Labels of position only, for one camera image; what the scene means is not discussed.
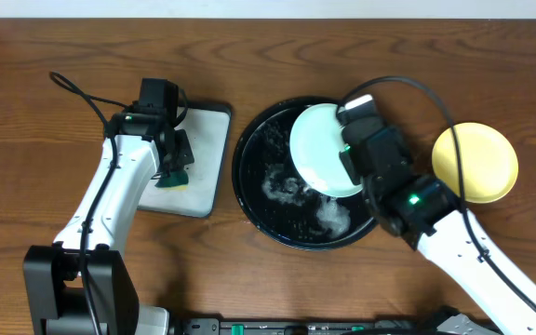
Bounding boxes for small mint green plate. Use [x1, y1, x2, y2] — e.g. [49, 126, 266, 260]
[289, 103, 361, 198]

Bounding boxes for green and yellow sponge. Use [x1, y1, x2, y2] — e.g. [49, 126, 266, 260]
[152, 170, 189, 189]

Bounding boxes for yellow plate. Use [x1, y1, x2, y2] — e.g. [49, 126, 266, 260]
[432, 122, 518, 204]

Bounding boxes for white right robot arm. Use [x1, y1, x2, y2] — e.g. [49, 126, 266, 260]
[341, 114, 536, 334]

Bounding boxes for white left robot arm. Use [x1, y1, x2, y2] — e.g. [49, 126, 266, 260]
[22, 113, 194, 334]

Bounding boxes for black rectangular soap tray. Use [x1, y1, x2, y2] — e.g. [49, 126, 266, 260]
[138, 102, 231, 218]

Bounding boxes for black round tray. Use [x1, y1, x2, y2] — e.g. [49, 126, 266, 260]
[232, 96, 377, 250]

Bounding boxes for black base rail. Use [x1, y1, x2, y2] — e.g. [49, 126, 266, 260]
[168, 317, 437, 335]

